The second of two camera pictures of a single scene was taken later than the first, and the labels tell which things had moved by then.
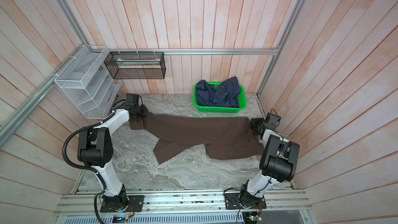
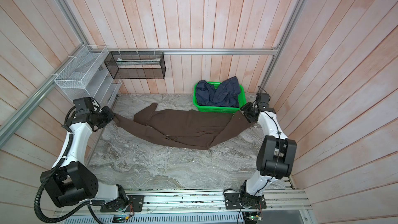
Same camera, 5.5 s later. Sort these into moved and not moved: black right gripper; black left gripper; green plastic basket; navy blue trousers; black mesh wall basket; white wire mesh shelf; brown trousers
Moved: brown trousers; black left gripper; black right gripper
Not moved: navy blue trousers; black mesh wall basket; green plastic basket; white wire mesh shelf
